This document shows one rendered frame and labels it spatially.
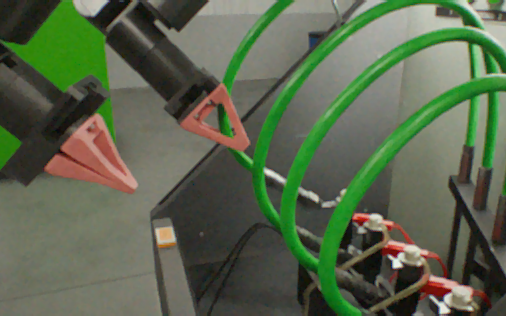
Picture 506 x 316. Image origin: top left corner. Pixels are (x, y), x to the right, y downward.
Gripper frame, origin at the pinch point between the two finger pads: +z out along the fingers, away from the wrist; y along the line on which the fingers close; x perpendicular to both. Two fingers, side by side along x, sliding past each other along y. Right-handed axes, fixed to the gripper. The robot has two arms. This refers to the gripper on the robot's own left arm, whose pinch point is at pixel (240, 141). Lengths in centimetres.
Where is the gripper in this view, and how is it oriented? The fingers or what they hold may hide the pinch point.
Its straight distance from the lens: 57.6
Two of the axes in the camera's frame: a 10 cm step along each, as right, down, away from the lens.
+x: -7.1, 7.1, 0.4
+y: -0.8, -1.3, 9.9
